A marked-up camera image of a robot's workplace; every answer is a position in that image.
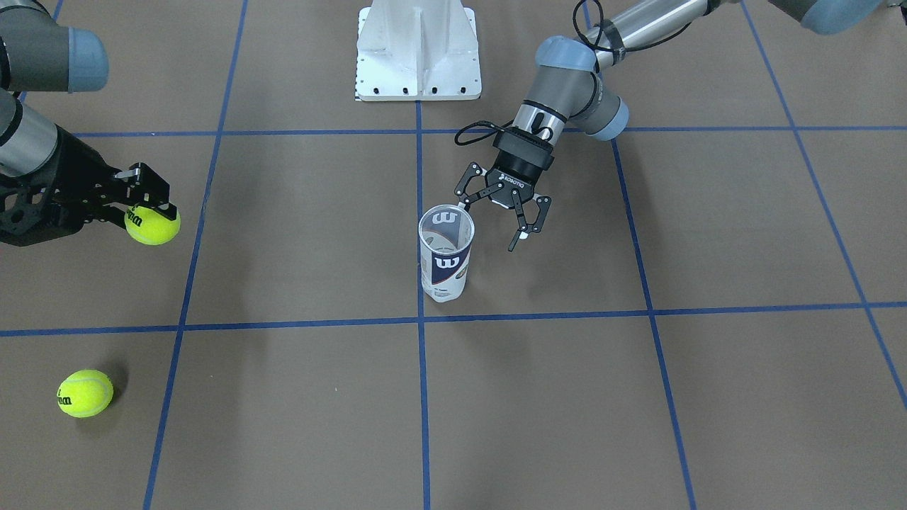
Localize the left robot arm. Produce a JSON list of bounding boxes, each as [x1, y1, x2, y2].
[[454, 1, 722, 251]]

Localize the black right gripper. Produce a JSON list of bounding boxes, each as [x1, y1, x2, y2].
[[43, 130, 179, 230]]

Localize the black braided cable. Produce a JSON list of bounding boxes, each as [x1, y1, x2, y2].
[[453, 0, 638, 148]]

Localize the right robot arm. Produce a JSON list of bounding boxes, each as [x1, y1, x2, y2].
[[1, 1, 181, 247]]

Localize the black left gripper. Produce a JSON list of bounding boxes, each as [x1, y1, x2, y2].
[[453, 131, 557, 253]]

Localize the clear tennis ball can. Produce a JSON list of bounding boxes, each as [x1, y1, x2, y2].
[[417, 205, 475, 303]]

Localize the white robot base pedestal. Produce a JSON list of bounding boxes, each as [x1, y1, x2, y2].
[[354, 1, 483, 101]]

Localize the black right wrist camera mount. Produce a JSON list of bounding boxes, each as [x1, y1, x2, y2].
[[1, 172, 82, 247]]

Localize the yellow tennis ball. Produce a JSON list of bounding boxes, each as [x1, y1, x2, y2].
[[124, 205, 181, 246], [56, 369, 116, 419]]

